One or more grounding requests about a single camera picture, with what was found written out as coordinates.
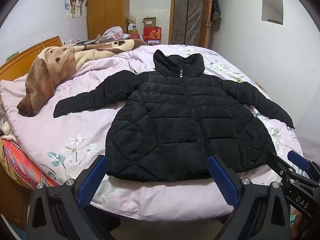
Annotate red plaid cloth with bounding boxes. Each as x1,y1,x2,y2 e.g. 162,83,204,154
0,137,58,188

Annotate pink floral duvet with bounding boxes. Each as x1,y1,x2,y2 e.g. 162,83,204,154
0,44,304,222

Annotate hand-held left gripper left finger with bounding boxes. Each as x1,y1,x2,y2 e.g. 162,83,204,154
26,154,115,240

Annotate wooden door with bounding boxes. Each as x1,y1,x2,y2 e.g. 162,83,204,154
204,0,216,49

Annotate red box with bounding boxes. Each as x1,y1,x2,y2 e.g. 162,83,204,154
143,26,162,43

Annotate brown dog print blanket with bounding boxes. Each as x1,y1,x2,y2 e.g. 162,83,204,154
17,39,148,117

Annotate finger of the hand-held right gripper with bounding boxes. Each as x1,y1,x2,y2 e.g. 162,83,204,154
287,151,320,181
268,152,301,188

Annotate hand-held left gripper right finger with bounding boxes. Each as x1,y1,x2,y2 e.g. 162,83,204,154
207,155,292,240

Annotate hanging bags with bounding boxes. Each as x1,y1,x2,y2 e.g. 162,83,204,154
211,0,222,22

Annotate cardboard box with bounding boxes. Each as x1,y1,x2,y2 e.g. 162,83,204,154
143,17,157,28

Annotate white plastic bag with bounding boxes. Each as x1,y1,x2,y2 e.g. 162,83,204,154
102,26,124,41

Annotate black puffer jacket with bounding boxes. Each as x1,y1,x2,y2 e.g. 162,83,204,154
53,49,295,182

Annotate wooden headboard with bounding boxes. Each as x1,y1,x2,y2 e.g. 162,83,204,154
0,35,63,82

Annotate wooden wardrobe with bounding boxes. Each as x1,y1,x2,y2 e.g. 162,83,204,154
86,0,132,40

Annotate cartoon couple wall poster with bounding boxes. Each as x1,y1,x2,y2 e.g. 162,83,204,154
64,0,87,20

